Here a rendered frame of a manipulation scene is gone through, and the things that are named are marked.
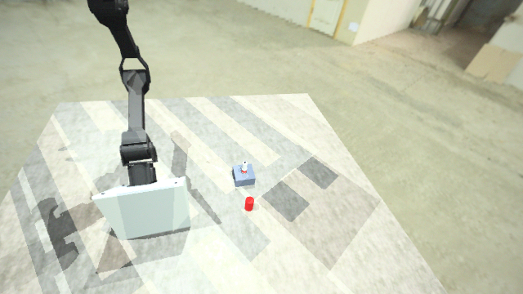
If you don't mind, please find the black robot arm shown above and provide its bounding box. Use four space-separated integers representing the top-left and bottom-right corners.
87 0 159 188

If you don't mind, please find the pale blue square block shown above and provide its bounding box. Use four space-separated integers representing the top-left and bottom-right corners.
232 163 256 187

